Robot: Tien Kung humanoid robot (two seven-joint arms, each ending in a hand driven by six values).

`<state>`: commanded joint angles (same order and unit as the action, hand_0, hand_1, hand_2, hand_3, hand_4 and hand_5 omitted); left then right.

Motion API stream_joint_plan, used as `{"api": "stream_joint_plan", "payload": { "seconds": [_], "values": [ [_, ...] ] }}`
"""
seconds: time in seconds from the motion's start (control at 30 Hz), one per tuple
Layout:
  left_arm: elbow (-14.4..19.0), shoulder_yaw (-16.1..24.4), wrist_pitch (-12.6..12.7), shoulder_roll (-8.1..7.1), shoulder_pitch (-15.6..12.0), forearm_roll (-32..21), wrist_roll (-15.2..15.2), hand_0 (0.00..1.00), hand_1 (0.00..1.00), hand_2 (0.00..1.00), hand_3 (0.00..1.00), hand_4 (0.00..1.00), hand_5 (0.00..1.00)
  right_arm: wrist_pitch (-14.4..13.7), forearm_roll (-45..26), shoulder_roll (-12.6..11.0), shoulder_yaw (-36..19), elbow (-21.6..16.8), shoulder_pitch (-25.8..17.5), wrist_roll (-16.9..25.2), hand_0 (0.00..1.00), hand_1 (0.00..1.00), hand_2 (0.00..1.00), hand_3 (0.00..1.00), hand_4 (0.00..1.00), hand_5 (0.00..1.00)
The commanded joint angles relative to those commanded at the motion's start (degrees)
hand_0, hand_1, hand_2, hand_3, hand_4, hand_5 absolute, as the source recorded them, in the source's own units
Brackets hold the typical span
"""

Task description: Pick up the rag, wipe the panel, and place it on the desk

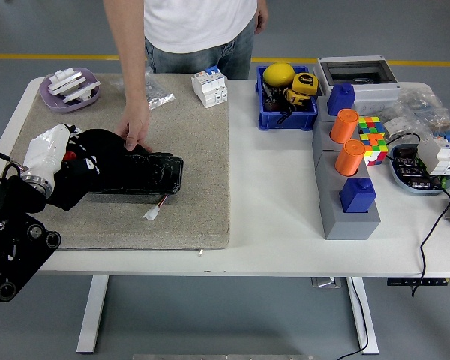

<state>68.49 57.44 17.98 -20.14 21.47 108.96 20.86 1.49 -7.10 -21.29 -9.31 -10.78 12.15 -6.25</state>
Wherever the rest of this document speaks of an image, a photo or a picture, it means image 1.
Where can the white circuit breakers blue switches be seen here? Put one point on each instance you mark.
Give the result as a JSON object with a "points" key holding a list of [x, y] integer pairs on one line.
{"points": [[440, 153]]}

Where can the person's left hand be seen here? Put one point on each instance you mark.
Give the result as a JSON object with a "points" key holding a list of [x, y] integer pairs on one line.
{"points": [[261, 17]]}

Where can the clear bag of screws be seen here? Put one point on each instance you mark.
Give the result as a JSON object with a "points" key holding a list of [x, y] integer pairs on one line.
{"points": [[159, 93]]}

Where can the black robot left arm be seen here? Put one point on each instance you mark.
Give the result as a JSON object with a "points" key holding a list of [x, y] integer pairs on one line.
{"points": [[7, 243]]}

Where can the colourful puzzle cube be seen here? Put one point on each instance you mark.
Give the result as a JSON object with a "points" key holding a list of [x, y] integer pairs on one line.
{"points": [[369, 125], [375, 150]]}

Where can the metal bracket under table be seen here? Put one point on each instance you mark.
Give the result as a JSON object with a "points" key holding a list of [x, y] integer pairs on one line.
{"points": [[324, 282]]}

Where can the blue plastic bin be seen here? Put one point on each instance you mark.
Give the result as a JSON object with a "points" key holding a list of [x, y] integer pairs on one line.
{"points": [[285, 120]]}

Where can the grey block holder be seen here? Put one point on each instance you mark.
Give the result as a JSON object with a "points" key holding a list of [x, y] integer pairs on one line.
{"points": [[333, 210]]}

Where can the glossy black panel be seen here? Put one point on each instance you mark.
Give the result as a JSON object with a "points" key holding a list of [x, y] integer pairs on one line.
{"points": [[153, 172]]}

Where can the grey-blue tray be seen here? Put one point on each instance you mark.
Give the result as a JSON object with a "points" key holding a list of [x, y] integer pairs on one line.
{"points": [[401, 183]]}

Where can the circuit boards with black relays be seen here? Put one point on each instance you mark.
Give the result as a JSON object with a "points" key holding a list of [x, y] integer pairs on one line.
{"points": [[407, 170]]}

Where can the white plastic strip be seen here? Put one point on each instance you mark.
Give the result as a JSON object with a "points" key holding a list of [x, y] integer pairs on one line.
{"points": [[65, 80]]}

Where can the grey electrical enclosure box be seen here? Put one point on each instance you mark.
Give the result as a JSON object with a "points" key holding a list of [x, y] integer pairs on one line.
{"points": [[375, 92]]}

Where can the yellow black tape measure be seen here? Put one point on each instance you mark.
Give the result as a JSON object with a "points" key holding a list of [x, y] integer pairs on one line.
{"points": [[305, 82], [296, 96]]}

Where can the purple tray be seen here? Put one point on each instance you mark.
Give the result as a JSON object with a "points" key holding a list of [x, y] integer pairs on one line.
{"points": [[60, 105]]}

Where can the person's right hand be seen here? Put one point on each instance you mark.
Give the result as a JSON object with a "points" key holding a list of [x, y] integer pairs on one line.
{"points": [[137, 120]]}

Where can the small clear bag white part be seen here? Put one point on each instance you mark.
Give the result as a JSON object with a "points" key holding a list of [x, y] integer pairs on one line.
{"points": [[397, 127]]}

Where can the yellow foam ball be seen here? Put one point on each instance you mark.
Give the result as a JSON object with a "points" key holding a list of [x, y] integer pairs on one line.
{"points": [[278, 74]]}

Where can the person's right forearm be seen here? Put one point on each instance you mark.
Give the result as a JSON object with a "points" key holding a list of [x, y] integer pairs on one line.
{"points": [[131, 67]]}

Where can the clear bag of parts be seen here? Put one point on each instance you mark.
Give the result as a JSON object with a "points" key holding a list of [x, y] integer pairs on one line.
{"points": [[423, 107]]}

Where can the white table leg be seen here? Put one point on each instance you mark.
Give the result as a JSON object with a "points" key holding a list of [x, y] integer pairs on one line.
{"points": [[365, 322], [92, 318]]}

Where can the white plastic bracket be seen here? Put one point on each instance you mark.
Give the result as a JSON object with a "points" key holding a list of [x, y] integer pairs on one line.
{"points": [[80, 92]]}

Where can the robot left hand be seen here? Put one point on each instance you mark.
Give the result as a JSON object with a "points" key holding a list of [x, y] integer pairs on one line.
{"points": [[45, 150]]}

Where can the orange cylinder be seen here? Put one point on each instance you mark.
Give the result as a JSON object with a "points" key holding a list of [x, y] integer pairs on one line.
{"points": [[344, 125], [349, 157]]}

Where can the blue block with knob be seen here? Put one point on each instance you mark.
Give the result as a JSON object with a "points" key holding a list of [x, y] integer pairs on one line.
{"points": [[356, 197], [341, 99]]}

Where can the grey-brown mat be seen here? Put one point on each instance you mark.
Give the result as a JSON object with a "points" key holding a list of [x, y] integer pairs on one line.
{"points": [[195, 168]]}

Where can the person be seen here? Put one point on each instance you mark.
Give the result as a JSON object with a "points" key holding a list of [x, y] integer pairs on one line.
{"points": [[195, 26]]}

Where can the black table control panel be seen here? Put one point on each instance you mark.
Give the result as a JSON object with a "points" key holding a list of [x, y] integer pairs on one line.
{"points": [[416, 281]]}

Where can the white circuit breaker blue switch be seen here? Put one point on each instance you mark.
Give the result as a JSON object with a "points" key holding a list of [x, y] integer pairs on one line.
{"points": [[210, 86]]}

